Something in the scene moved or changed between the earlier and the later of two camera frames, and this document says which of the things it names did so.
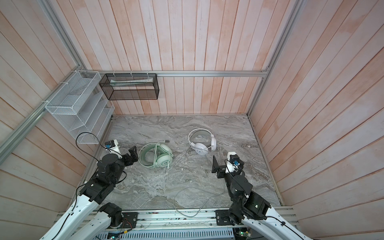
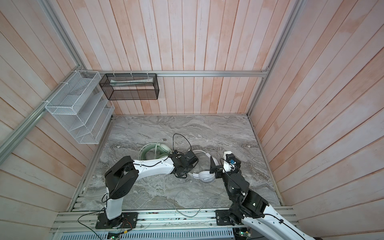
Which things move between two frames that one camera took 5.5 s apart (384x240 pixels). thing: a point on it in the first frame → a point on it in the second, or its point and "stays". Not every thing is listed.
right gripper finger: (220, 169) stays
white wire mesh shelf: (75, 105) stays
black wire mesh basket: (130, 86) stays
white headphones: (201, 140) → (205, 176)
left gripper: (134, 154) → (183, 174)
